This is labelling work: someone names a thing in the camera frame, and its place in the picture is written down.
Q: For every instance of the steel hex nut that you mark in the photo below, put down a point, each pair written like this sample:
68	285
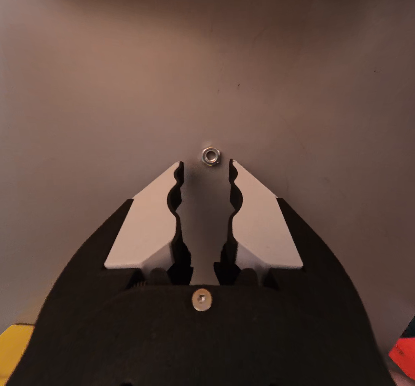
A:
204	156

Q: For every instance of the orange red plastic piece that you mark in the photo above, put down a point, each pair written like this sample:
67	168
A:
403	355

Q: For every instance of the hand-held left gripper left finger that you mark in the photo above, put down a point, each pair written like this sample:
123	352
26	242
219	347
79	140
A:
142	230

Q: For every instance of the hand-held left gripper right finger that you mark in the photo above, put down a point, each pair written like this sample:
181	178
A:
266	230

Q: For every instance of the yellow plastic bin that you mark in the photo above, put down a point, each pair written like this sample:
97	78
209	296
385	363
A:
14	343

